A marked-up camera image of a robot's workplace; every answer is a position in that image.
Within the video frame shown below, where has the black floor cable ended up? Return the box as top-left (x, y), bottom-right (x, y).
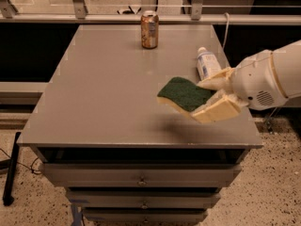
top-left (0, 148), bottom-right (42, 176)

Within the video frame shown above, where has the grey drawer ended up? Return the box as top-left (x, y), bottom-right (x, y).
top-left (83, 209), bottom-right (207, 223)
top-left (66, 191), bottom-right (220, 209)
top-left (40, 164), bottom-right (242, 187)

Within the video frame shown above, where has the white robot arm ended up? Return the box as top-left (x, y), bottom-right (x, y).
top-left (191, 40), bottom-right (301, 123)

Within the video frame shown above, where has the orange soda can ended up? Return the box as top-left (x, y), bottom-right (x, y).
top-left (140, 10), bottom-right (159, 49)

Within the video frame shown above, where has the green and yellow sponge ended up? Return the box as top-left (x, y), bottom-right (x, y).
top-left (157, 77), bottom-right (215, 118)

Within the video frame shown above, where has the grey drawer cabinet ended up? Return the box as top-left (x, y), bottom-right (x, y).
top-left (16, 24), bottom-right (264, 226)

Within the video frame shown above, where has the top grey drawer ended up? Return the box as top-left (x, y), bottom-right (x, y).
top-left (40, 164), bottom-right (242, 187)

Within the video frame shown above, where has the bottom grey drawer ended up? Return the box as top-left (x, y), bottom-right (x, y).
top-left (83, 209), bottom-right (207, 223)

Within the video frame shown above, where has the white hanging cable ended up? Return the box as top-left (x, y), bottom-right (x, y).
top-left (221, 11), bottom-right (230, 50)

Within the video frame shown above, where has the metal railing frame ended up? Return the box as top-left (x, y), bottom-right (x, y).
top-left (0, 0), bottom-right (301, 25)

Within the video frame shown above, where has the black stand leg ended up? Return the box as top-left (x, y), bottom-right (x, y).
top-left (3, 132), bottom-right (21, 206)

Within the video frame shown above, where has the middle grey drawer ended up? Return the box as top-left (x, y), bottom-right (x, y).
top-left (66, 191), bottom-right (220, 209)

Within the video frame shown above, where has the blue white plastic bottle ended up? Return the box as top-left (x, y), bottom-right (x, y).
top-left (197, 47), bottom-right (221, 80)

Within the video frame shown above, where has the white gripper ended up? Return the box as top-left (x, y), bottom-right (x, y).
top-left (190, 50), bottom-right (287, 123)

